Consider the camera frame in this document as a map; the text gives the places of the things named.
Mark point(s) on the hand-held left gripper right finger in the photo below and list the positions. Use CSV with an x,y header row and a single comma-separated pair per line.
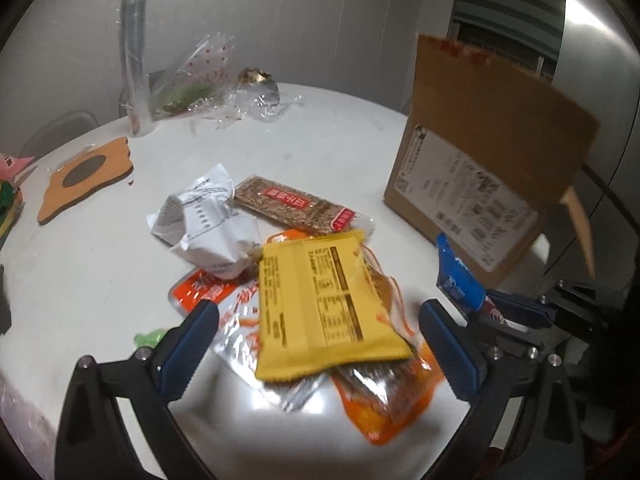
x,y
450,351

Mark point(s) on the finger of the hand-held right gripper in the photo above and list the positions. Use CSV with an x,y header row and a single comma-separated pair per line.
x,y
515,342
520,309

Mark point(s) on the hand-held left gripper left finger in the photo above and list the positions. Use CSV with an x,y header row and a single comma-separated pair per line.
x,y
192,346

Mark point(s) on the blue snack packet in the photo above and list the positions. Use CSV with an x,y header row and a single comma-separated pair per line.
x,y
457,280

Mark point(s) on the orange duck foot packet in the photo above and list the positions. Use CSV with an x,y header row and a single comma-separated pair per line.
x,y
382,410

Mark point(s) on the brown cardboard box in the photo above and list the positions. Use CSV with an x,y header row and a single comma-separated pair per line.
x,y
465,125

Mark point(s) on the small green candy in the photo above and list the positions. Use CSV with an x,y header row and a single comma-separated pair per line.
x,y
150,338

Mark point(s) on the red and silver snack packet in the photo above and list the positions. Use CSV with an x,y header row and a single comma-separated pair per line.
x,y
231,321

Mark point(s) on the white crumpled snack packet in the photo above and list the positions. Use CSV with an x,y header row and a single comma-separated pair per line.
x,y
210,225

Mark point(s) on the brown cereal bar packet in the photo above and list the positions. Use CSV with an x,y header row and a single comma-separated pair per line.
x,y
290,202

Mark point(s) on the black object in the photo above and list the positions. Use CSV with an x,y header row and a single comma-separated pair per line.
x,y
4,305

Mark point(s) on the crumpled clear wrap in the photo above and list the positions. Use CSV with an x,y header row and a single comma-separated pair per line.
x,y
255,110

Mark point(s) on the pink snack bag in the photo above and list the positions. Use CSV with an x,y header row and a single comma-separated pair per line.
x,y
12,166

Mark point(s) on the grey chair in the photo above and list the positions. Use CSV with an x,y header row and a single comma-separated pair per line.
x,y
55,130

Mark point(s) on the clear red-dotted plastic bag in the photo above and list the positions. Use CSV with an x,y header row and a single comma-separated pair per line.
x,y
200,75

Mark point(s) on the gold foil wrapper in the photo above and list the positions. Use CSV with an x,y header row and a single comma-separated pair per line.
x,y
257,80

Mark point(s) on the striped window blind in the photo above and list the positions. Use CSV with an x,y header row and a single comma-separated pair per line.
x,y
505,5

